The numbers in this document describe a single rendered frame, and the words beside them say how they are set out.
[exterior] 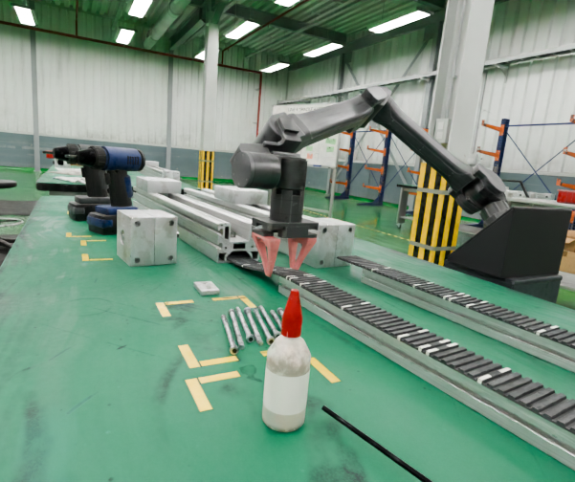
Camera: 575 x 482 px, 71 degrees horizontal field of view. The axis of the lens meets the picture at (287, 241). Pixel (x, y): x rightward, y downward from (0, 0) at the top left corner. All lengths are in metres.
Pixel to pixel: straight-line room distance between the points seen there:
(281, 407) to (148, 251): 0.53
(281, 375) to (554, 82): 9.34
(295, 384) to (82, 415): 0.18
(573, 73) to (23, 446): 9.32
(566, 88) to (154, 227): 8.96
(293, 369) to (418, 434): 0.13
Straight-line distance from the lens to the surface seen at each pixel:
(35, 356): 0.51
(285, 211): 0.67
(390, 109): 1.10
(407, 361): 0.50
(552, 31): 9.90
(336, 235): 0.89
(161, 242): 0.82
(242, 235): 0.90
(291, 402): 0.35
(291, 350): 0.34
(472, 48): 4.30
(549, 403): 0.44
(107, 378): 0.45
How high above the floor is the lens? 1.00
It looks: 11 degrees down
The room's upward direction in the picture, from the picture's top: 5 degrees clockwise
